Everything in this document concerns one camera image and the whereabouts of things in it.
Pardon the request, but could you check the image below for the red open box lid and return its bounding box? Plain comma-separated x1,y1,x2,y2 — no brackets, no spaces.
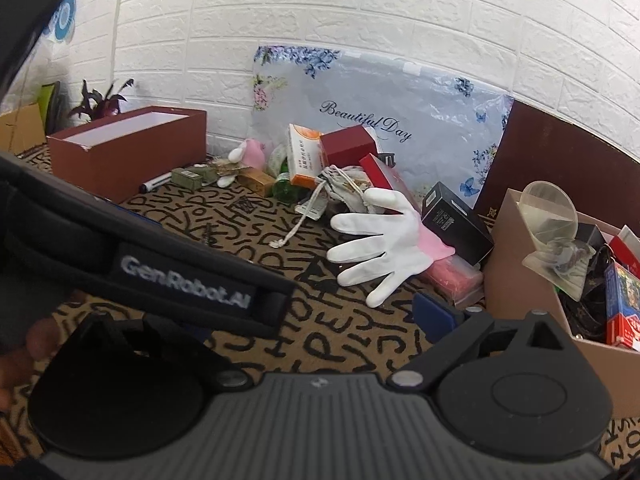
359,154,420,211

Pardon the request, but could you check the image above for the clear round plastic lid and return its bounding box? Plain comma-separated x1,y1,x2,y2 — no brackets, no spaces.
518,181,578,249

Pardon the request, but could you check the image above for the dark red square box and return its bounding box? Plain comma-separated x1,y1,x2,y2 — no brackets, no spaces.
320,125,378,168

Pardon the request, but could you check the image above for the black white marker pen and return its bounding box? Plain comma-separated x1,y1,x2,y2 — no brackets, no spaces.
139,172,171,194

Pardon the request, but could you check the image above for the floral plastic bag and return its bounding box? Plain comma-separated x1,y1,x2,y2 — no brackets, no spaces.
250,44,514,206

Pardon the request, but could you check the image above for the dark brown board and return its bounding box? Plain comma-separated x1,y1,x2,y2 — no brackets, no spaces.
474,101,640,232

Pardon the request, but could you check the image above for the person left hand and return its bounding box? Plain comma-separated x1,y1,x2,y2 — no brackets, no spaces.
0,318,61,413

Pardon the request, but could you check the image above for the gold rectangular box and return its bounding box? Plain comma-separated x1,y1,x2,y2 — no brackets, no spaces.
236,168,276,197

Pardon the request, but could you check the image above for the dark red potted plant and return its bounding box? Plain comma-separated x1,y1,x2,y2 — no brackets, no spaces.
67,78,134,122

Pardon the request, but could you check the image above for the pink white plush toy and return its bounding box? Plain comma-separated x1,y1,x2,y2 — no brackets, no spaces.
214,139,266,188

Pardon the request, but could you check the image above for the blue playing card box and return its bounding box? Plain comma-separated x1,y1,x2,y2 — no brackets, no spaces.
605,262,640,352

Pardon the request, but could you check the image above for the olive green embossed box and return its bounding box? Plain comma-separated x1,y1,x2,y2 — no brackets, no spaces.
170,168,203,191

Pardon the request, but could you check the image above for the orange white medicine box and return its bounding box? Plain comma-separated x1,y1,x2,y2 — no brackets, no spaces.
288,124,323,190

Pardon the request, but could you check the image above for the floral drawstring cloth pouch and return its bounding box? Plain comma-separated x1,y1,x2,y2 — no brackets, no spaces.
269,165,381,249

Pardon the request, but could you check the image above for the green glass bottle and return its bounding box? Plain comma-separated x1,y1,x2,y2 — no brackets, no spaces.
272,159,304,205

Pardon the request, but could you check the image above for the tan cardboard sorting box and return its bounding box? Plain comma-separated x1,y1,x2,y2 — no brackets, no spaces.
484,188,640,418

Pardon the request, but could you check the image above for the brown rectangular storage box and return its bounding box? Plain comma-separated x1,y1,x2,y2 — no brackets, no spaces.
48,106,207,203

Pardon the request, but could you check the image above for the pink plastic packet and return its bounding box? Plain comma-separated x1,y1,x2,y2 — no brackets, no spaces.
419,255,484,308

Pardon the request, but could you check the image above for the small olive green box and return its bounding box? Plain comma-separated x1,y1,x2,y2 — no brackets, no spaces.
196,165,218,185

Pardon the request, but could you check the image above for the black product box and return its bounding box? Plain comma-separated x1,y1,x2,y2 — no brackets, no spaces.
421,182,494,269

